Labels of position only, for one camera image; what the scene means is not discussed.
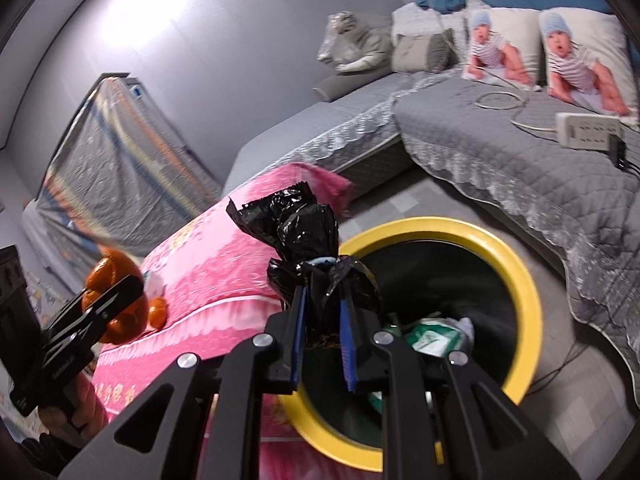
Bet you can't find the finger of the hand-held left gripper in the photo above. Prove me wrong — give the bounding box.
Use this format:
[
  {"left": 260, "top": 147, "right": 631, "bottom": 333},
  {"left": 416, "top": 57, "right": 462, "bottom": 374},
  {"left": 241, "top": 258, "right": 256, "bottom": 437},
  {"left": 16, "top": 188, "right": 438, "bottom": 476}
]
[{"left": 40, "top": 274, "right": 147, "bottom": 361}]

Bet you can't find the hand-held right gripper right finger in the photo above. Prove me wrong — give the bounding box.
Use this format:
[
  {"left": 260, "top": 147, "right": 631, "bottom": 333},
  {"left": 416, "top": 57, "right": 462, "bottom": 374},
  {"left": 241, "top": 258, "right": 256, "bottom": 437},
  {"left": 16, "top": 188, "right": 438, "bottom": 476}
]
[{"left": 337, "top": 297, "right": 583, "bottom": 480}]

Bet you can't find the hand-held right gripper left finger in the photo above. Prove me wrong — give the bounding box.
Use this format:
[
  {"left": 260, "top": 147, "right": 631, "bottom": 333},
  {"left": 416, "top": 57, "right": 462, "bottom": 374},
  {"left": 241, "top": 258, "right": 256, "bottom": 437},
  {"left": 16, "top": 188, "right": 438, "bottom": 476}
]
[{"left": 57, "top": 285, "right": 308, "bottom": 480}]

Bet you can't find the orange wrapper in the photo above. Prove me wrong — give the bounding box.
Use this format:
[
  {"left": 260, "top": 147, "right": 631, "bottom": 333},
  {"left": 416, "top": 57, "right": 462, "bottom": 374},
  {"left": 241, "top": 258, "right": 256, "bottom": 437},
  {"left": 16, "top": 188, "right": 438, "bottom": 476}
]
[{"left": 82, "top": 247, "right": 151, "bottom": 346}]

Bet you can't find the tangerine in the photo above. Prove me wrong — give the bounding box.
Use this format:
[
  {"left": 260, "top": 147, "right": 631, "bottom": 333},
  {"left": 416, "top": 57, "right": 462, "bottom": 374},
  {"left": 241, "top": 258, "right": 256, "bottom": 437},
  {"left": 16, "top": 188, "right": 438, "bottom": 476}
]
[{"left": 149, "top": 297, "right": 169, "bottom": 331}]

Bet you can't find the green and white packet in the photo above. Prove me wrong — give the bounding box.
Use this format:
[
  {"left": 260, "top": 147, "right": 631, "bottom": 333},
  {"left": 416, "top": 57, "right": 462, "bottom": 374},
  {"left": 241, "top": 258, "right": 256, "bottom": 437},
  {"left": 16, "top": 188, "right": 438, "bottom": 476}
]
[{"left": 400, "top": 316, "right": 475, "bottom": 361}]

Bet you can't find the long black plastic bag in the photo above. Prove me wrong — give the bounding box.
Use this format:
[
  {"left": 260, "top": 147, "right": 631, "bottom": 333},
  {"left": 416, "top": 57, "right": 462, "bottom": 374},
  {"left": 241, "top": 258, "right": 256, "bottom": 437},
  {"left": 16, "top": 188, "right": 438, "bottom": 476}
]
[{"left": 226, "top": 182, "right": 383, "bottom": 351}]

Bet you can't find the yellow rimmed trash bin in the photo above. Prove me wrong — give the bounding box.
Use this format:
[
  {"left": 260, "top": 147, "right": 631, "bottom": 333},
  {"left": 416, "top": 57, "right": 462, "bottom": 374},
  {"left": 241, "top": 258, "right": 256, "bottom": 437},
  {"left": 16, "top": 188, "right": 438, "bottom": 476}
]
[{"left": 277, "top": 217, "right": 543, "bottom": 473}]

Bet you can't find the person's left hand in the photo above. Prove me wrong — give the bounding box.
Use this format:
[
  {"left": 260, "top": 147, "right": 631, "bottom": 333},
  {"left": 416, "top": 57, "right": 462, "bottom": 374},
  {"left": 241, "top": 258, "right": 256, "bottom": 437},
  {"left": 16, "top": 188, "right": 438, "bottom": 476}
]
[{"left": 41, "top": 367, "right": 108, "bottom": 441}]

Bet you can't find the pink floral table cover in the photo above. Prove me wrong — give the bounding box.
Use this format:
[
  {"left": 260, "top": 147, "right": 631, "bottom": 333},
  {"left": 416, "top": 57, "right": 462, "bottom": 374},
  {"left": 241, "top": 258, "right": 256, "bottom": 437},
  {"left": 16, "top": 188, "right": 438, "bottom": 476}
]
[{"left": 92, "top": 162, "right": 356, "bottom": 480}]

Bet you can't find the grey bolster pillow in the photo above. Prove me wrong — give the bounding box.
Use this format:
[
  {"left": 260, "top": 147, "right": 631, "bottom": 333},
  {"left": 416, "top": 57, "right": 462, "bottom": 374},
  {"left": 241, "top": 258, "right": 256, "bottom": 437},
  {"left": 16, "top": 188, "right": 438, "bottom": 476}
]
[{"left": 313, "top": 71, "right": 396, "bottom": 102}]

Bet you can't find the grey quilted sofa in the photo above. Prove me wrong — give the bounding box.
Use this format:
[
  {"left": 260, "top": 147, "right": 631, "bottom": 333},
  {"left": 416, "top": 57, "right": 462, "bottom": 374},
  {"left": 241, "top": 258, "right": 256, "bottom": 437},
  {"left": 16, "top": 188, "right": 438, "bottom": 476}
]
[{"left": 222, "top": 67, "right": 640, "bottom": 391}]

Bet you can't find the grey square cushion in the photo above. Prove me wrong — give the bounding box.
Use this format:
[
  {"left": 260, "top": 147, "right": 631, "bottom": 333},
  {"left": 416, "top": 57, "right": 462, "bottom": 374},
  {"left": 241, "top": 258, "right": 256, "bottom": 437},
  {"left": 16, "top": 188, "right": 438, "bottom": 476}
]
[{"left": 390, "top": 27, "right": 458, "bottom": 75}]

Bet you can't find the plastic wrapped tiger plush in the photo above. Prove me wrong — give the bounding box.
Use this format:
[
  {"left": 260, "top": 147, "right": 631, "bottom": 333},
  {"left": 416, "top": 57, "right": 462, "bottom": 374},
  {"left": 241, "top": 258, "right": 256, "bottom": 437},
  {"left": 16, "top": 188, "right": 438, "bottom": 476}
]
[{"left": 317, "top": 10, "right": 393, "bottom": 73}]

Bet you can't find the white power strip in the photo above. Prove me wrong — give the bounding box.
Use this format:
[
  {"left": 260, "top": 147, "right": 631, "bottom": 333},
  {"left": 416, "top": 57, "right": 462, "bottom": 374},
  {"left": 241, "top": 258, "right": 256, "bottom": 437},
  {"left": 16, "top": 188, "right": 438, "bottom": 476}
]
[{"left": 556, "top": 111, "right": 623, "bottom": 150}]

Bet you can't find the black plug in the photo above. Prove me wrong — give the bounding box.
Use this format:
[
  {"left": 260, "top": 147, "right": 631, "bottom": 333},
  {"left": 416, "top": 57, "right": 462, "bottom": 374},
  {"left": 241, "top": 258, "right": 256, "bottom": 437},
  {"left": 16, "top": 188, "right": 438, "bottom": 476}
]
[{"left": 607, "top": 135, "right": 628, "bottom": 168}]

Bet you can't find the white lace cushion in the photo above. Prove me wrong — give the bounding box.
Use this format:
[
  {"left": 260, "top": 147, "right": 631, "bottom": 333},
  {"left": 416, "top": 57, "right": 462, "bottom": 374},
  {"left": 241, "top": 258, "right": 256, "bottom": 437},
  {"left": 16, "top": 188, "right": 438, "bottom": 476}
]
[{"left": 390, "top": 2, "right": 471, "bottom": 46}]

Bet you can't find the baby print pillow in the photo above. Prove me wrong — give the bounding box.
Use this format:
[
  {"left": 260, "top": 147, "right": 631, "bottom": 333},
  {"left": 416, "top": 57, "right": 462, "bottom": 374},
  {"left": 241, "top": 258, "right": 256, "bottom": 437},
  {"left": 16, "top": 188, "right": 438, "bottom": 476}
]
[
  {"left": 537, "top": 7, "right": 633, "bottom": 116},
  {"left": 462, "top": 7, "right": 543, "bottom": 86}
]

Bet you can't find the white cable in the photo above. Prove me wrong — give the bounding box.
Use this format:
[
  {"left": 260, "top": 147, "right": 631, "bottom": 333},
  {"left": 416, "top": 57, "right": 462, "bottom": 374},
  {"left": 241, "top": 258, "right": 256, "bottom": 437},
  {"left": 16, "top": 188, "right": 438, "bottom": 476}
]
[{"left": 435, "top": 10, "right": 558, "bottom": 133}]

